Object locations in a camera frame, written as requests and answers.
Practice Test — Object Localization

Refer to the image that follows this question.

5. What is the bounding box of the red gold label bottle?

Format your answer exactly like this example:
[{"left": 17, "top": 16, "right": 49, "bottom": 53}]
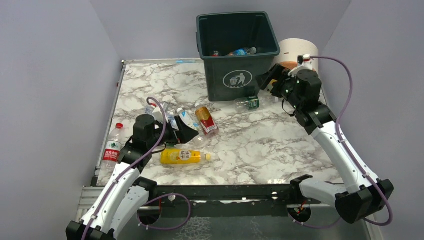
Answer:
[{"left": 194, "top": 103, "right": 219, "bottom": 138}]

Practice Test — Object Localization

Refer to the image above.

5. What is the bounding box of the clear bottle dark green label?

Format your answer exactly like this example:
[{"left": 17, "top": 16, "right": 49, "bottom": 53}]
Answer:
[{"left": 234, "top": 95, "right": 279, "bottom": 113}]

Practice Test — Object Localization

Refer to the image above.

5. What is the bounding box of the clear bottle blue label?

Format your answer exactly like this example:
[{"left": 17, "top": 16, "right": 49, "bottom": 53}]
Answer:
[{"left": 227, "top": 47, "right": 257, "bottom": 56}]

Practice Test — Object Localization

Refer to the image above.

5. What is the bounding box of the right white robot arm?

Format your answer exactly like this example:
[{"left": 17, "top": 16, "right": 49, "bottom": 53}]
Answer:
[{"left": 255, "top": 64, "right": 394, "bottom": 224}]

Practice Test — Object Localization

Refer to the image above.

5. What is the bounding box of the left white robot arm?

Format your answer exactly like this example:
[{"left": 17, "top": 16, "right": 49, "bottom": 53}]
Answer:
[{"left": 65, "top": 114, "right": 199, "bottom": 240}]

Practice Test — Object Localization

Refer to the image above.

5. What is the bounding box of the dark green trash bin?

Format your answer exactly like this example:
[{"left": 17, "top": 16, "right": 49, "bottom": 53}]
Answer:
[{"left": 196, "top": 11, "right": 281, "bottom": 102}]

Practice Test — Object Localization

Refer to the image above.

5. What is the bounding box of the clear bottle green white label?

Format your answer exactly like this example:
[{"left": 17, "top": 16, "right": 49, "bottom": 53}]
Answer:
[{"left": 166, "top": 143, "right": 177, "bottom": 148}]

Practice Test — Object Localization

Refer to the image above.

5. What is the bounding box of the clear square jasmine bottle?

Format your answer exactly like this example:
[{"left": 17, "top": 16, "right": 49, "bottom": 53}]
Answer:
[{"left": 177, "top": 108, "right": 207, "bottom": 148}]

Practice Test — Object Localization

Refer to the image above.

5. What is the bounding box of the yellow juice bottle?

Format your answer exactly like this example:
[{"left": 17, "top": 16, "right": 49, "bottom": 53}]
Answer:
[{"left": 159, "top": 148, "right": 212, "bottom": 165}]

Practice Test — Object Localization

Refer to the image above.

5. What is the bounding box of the white round drawer cabinet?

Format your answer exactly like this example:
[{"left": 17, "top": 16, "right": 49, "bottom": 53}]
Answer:
[{"left": 271, "top": 38, "right": 319, "bottom": 70}]

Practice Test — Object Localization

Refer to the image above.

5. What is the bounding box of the red cap bottle table edge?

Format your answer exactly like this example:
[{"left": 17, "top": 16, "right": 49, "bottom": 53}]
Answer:
[{"left": 100, "top": 123, "right": 124, "bottom": 170}]

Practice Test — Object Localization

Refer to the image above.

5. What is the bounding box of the blue tape piece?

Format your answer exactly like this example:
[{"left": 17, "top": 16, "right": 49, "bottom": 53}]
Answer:
[{"left": 175, "top": 59, "right": 196, "bottom": 64}]

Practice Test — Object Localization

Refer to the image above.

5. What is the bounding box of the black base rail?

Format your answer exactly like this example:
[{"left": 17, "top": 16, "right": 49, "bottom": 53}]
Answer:
[{"left": 134, "top": 181, "right": 319, "bottom": 221}]

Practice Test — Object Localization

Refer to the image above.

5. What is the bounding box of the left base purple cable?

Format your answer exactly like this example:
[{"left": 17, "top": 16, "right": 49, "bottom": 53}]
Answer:
[{"left": 136, "top": 192, "right": 192, "bottom": 232}]

